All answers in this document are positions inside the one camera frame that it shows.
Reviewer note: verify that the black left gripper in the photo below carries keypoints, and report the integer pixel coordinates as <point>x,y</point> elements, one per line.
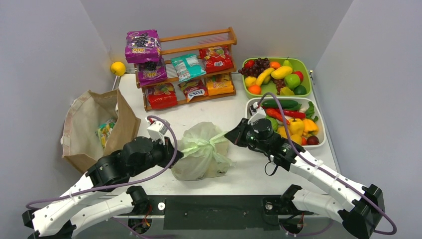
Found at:
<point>167,150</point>

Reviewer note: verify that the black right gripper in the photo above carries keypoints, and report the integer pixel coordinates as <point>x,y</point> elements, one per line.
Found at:
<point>238,135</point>

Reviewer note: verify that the green Fox's candy bag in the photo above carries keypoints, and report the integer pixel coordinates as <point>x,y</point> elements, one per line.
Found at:
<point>104,131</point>

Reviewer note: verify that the pale green plastic grocery bag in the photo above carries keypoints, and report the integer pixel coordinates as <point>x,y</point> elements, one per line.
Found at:
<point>205,152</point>

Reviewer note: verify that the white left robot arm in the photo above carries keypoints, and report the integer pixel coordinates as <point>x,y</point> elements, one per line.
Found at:
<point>75,212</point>

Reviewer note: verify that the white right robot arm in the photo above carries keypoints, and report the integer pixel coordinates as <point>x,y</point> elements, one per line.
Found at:
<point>357,207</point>

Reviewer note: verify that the brown paper bag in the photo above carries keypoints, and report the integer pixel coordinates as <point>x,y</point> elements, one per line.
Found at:
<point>97,125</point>

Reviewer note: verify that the red candy bag bottom shelf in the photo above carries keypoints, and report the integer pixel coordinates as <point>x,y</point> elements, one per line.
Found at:
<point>161,96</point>

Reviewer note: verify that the red candy bag shelf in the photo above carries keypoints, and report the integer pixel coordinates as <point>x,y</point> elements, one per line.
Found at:
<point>161,96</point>
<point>216,58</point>

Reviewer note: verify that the orange candy bag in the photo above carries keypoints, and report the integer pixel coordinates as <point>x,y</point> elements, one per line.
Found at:
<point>219,84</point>

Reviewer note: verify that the purple candy bag middle shelf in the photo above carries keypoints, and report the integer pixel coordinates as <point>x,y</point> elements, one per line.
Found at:
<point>151,72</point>

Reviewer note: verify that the red Fox's candy bag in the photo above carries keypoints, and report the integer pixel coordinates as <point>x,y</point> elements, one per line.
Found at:
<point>193,88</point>

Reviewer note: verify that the red candy bag middle shelf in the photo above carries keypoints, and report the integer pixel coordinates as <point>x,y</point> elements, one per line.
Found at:
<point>216,58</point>

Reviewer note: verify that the purple grape candy bag top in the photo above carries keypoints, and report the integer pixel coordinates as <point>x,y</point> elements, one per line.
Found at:
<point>142,46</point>

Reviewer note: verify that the white vegetable basket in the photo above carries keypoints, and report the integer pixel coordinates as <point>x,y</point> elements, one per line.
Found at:
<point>321,135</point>

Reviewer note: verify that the yellow bell pepper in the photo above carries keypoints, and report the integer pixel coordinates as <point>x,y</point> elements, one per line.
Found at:
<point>296,126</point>

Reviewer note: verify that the green toy cucumber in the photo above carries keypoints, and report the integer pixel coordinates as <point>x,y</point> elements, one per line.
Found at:
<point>286,104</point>

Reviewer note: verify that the orange toy fruit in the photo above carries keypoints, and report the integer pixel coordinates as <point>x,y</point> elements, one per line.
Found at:
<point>254,89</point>

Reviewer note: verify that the green apple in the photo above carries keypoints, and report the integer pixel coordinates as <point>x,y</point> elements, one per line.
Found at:
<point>292,81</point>

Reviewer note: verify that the green fruit basket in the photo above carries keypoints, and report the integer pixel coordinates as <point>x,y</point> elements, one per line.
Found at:
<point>298,65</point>

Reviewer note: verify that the yellow toy mango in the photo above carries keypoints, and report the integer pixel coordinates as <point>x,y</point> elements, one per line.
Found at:
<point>281,72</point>

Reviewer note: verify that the dark red grape bunch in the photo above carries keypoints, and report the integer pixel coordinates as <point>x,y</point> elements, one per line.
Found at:
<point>254,67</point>

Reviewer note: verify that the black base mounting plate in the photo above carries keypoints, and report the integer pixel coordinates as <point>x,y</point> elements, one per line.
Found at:
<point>236,212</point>

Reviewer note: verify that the wooden snack shelf rack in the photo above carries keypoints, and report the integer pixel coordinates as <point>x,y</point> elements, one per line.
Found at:
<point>191,44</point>

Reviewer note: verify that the teal white snack packet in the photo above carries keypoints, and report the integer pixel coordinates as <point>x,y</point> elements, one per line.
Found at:
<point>187,67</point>

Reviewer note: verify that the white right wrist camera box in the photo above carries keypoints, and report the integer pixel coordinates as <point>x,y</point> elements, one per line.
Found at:
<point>257,113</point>

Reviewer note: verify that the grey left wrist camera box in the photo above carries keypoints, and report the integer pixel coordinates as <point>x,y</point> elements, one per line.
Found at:
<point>157,131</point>

